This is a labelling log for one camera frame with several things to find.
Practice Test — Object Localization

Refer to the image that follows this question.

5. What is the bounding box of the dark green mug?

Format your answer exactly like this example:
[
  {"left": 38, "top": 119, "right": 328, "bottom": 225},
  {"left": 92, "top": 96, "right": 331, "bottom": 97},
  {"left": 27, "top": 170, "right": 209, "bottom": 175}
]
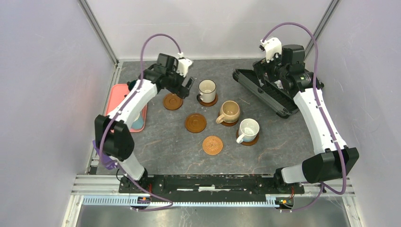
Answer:
[{"left": 127, "top": 80, "right": 140, "bottom": 91}]

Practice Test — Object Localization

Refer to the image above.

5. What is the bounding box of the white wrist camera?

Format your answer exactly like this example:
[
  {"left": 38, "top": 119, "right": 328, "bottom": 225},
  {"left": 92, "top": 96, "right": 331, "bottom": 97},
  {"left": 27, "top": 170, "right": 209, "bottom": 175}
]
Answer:
[
  {"left": 260, "top": 37, "right": 282, "bottom": 63},
  {"left": 176, "top": 52, "right": 193, "bottom": 78}
]

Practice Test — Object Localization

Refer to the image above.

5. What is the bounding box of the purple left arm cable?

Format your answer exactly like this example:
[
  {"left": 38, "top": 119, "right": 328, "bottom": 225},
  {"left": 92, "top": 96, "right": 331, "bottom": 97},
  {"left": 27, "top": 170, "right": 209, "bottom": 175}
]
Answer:
[{"left": 98, "top": 33, "right": 183, "bottom": 212}]

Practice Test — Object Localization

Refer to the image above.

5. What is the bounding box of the aluminium frame rail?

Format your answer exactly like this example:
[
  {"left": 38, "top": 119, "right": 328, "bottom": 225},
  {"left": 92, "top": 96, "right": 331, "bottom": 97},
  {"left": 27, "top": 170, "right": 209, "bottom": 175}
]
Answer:
[{"left": 71, "top": 175, "right": 356, "bottom": 207}]

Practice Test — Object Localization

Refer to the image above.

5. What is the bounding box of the purple plastic stand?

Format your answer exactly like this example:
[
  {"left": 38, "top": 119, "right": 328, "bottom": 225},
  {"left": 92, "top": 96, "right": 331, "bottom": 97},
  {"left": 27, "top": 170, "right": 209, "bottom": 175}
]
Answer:
[{"left": 92, "top": 140, "right": 117, "bottom": 170}]

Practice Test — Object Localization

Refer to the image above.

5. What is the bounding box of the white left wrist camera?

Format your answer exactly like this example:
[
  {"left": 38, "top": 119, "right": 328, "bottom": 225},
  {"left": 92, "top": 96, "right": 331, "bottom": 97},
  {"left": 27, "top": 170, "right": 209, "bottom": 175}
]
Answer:
[{"left": 176, "top": 52, "right": 193, "bottom": 78}]

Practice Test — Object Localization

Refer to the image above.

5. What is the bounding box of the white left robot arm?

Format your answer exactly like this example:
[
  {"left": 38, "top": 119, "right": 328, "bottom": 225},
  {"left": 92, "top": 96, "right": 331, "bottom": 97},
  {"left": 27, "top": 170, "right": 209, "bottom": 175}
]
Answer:
[{"left": 94, "top": 53, "right": 194, "bottom": 193}]

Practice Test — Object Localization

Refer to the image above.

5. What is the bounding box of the black poker chip case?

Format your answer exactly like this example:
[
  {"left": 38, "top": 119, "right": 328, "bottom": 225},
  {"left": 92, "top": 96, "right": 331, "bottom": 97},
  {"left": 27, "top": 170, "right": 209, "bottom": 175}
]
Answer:
[{"left": 232, "top": 63, "right": 314, "bottom": 118}]

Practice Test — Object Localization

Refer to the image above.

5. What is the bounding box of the pink tray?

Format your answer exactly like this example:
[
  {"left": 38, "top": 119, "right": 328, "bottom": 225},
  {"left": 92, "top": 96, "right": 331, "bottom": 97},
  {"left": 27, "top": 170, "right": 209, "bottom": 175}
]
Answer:
[{"left": 105, "top": 84, "right": 148, "bottom": 133}]

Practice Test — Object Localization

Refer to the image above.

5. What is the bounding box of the white mug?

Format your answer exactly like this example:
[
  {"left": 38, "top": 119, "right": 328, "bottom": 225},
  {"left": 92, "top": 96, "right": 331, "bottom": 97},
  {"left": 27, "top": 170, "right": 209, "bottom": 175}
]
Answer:
[{"left": 236, "top": 118, "right": 260, "bottom": 144}]

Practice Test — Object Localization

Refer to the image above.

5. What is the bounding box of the cream mug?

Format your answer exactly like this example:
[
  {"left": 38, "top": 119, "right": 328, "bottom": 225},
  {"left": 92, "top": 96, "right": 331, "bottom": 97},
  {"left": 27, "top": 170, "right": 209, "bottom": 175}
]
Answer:
[{"left": 198, "top": 79, "right": 217, "bottom": 103}]

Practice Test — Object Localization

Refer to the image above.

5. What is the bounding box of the light blue mug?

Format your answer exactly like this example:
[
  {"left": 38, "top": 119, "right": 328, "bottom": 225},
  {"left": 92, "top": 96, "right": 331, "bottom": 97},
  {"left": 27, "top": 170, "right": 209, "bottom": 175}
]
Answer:
[{"left": 131, "top": 113, "right": 144, "bottom": 130}]

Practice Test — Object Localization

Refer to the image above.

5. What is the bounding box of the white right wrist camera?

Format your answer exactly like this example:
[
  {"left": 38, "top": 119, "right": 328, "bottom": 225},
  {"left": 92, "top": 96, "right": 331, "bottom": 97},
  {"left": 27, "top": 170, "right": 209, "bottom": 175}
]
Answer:
[{"left": 260, "top": 37, "right": 282, "bottom": 63}]

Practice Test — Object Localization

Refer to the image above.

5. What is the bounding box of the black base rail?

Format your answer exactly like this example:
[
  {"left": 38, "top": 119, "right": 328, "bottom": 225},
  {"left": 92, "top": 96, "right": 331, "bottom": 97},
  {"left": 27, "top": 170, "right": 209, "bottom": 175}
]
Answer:
[{"left": 119, "top": 174, "right": 305, "bottom": 203}]

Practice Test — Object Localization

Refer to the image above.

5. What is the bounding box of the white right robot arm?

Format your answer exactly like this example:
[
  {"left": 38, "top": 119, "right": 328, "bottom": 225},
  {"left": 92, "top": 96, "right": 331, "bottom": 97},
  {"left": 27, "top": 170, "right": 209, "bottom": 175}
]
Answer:
[{"left": 255, "top": 41, "right": 359, "bottom": 193}]

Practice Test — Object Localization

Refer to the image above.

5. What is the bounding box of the woven rattan coaster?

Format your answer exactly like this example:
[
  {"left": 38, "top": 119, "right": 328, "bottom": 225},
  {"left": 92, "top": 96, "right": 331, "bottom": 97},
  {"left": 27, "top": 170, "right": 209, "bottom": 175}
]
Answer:
[{"left": 202, "top": 136, "right": 224, "bottom": 155}]

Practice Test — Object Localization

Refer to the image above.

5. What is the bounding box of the beige mug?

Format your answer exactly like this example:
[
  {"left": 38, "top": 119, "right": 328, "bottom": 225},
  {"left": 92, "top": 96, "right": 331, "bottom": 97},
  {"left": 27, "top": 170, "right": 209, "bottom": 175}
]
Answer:
[{"left": 215, "top": 100, "right": 241, "bottom": 124}]

